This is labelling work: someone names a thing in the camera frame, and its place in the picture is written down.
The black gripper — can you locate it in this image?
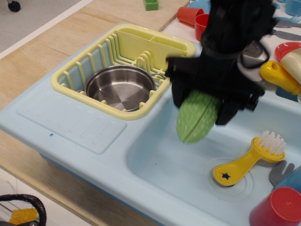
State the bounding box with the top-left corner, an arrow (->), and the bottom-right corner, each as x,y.
166,56 -> 265,125

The green bumpy toy squash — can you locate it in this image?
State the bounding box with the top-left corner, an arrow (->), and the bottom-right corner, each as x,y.
176,90 -> 222,143

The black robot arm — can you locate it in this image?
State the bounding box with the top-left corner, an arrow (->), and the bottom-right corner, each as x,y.
166,0 -> 276,125

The stainless steel pot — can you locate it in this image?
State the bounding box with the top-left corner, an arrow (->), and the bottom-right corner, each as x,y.
85,65 -> 165,112

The grey toy faucet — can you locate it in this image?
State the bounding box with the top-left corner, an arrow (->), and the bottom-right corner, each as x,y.
237,55 -> 264,82

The red cup upright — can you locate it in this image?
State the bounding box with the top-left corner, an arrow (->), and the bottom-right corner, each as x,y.
195,14 -> 209,41

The yellow dish brush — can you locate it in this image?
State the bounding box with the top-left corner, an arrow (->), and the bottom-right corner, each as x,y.
212,130 -> 286,186

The pale yellow dish rack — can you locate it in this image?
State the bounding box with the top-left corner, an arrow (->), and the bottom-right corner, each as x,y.
51,24 -> 196,120

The red cup lying down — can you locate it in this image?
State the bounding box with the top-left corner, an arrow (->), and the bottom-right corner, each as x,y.
177,7 -> 204,27

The light blue toy sink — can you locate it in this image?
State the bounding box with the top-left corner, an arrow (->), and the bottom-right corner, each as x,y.
0,71 -> 301,226

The red toy plate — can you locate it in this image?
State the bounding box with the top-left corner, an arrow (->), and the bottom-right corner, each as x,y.
275,42 -> 301,62

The blue toy plate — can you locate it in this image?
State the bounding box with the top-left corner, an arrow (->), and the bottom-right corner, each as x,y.
188,0 -> 211,13

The grey toy knife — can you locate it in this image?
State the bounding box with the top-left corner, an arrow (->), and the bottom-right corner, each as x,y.
270,30 -> 301,41

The grey toy fork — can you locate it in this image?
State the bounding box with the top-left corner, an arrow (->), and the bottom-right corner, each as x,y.
269,160 -> 295,187

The green toy block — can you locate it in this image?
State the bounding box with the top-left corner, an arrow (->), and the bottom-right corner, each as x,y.
143,0 -> 159,11

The grey toy spatula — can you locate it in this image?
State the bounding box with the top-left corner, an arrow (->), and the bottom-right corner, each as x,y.
275,19 -> 301,28

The blue cup front right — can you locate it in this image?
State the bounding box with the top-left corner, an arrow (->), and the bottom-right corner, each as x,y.
275,167 -> 301,193

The blue toy utensil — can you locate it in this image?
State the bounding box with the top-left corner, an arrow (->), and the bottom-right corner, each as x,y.
276,16 -> 301,24

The blue toy cup back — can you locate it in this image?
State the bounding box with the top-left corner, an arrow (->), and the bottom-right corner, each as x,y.
285,0 -> 301,16

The red cup front right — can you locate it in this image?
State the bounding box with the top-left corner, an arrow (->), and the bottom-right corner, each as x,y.
249,187 -> 301,226

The black caster wheel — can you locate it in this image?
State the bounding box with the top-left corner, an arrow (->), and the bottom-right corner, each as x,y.
8,0 -> 21,12

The yellow tape piece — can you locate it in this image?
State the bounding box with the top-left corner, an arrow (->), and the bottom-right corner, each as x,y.
8,208 -> 38,225

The black cable loop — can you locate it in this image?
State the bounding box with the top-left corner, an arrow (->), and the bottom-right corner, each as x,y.
0,194 -> 47,226

